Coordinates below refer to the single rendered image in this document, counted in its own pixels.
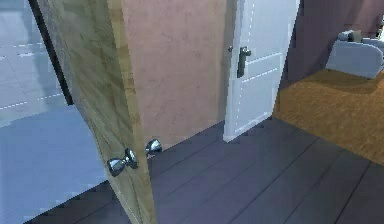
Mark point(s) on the silver round door knob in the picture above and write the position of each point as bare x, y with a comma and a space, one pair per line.
122, 163
153, 146

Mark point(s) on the white panelled room door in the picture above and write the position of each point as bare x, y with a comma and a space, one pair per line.
260, 66

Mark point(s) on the light wooden room door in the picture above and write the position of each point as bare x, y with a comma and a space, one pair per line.
100, 83

